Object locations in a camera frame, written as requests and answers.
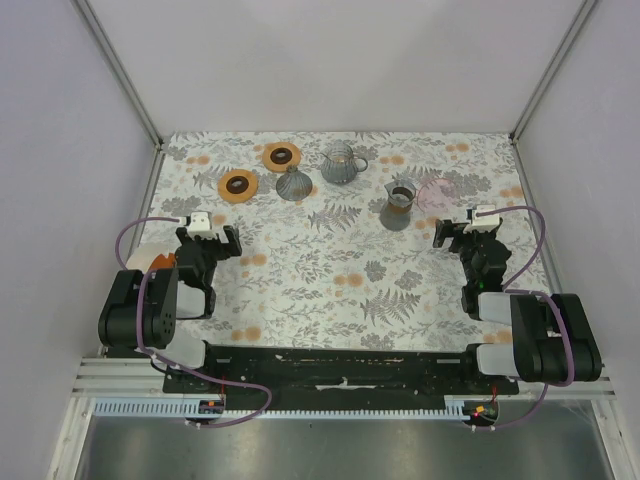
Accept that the wooden ring dripper holder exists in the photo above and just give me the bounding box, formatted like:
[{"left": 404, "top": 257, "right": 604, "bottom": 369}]
[{"left": 217, "top": 169, "right": 259, "bottom": 204}]

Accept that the grey glass carafe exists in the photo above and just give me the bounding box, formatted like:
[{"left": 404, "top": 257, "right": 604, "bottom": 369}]
[{"left": 379, "top": 180, "right": 416, "bottom": 231}]

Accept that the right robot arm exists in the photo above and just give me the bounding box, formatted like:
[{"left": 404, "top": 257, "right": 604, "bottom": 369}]
[{"left": 433, "top": 220, "right": 603, "bottom": 394}]

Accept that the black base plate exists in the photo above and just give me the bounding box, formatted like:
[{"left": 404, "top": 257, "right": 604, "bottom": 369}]
[{"left": 163, "top": 346, "right": 519, "bottom": 412}]

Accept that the floral tablecloth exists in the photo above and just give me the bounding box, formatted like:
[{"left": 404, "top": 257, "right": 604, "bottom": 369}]
[{"left": 142, "top": 132, "right": 548, "bottom": 351}]

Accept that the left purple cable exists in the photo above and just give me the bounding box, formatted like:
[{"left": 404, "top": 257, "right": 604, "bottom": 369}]
[{"left": 115, "top": 215, "right": 274, "bottom": 429}]

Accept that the purple cable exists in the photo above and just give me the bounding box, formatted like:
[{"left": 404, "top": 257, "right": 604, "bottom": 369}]
[
  {"left": 469, "top": 205, "right": 574, "bottom": 430},
  {"left": 115, "top": 215, "right": 274, "bottom": 429}
]

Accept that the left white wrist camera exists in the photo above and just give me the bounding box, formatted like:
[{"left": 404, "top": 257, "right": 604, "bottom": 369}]
[{"left": 185, "top": 212, "right": 220, "bottom": 239}]

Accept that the grey ribbed glass dripper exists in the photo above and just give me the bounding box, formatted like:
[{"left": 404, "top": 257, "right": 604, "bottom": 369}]
[{"left": 276, "top": 165, "right": 313, "bottom": 202}]

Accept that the aluminium frame rail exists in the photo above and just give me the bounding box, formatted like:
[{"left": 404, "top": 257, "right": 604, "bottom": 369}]
[{"left": 72, "top": 358, "right": 616, "bottom": 400}]

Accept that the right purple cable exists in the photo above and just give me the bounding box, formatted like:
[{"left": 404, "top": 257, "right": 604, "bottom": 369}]
[{"left": 469, "top": 205, "right": 574, "bottom": 430}]

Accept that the grey glass pitcher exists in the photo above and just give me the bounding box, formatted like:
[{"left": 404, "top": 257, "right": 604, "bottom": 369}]
[{"left": 320, "top": 141, "right": 369, "bottom": 185}]

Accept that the orange coffee filter box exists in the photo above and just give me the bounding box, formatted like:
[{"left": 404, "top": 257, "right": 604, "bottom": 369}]
[{"left": 125, "top": 243, "right": 176, "bottom": 273}]

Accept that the light blue cable duct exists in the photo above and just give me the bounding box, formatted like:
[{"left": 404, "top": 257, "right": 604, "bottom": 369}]
[{"left": 93, "top": 397, "right": 471, "bottom": 421}]

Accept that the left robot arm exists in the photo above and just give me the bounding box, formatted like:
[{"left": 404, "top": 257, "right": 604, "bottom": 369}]
[{"left": 98, "top": 225, "right": 242, "bottom": 393}]

